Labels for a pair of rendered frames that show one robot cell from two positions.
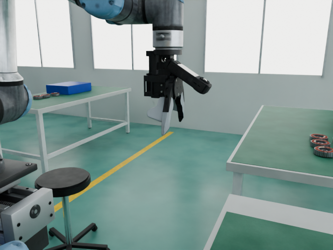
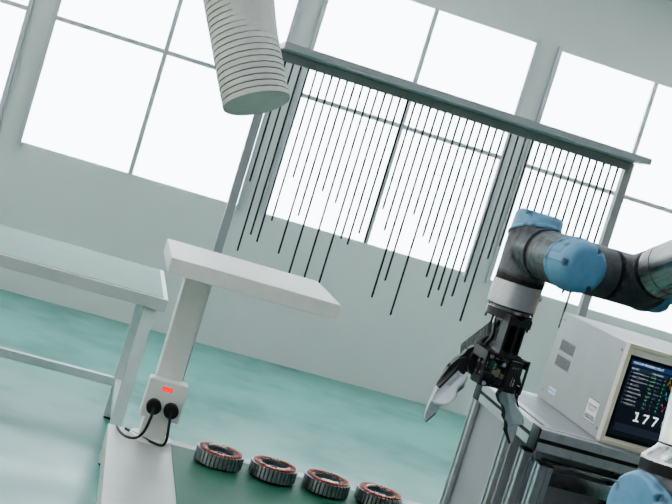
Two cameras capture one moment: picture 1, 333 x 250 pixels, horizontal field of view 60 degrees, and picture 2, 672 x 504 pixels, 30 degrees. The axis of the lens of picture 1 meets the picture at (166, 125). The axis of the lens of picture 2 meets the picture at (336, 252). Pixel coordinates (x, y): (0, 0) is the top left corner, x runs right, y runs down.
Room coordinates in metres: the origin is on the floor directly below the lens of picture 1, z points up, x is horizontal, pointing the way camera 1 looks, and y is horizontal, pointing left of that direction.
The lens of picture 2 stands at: (2.02, 1.38, 1.49)
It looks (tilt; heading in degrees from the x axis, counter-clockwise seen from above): 4 degrees down; 236
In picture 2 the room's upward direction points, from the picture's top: 17 degrees clockwise
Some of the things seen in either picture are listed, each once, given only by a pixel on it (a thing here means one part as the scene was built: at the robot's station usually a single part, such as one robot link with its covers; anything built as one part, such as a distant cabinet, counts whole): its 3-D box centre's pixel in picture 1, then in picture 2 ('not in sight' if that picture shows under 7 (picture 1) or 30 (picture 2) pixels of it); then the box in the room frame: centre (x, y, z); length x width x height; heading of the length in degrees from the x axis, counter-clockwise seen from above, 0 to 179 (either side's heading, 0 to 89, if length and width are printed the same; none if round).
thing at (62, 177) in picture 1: (69, 214); not in sight; (1.73, 0.65, 0.28); 0.54 x 0.49 x 0.56; 66
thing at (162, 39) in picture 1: (167, 40); (515, 298); (0.73, 0.00, 1.37); 0.08 x 0.08 x 0.05
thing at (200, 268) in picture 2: not in sight; (220, 367); (0.62, -0.96, 0.98); 0.37 x 0.35 x 0.46; 156
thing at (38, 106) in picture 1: (70, 120); not in sight; (3.98, 1.36, 0.37); 1.90 x 0.90 x 0.75; 156
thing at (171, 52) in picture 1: (164, 74); (499, 349); (0.74, 0.00, 1.29); 0.09 x 0.08 x 0.12; 71
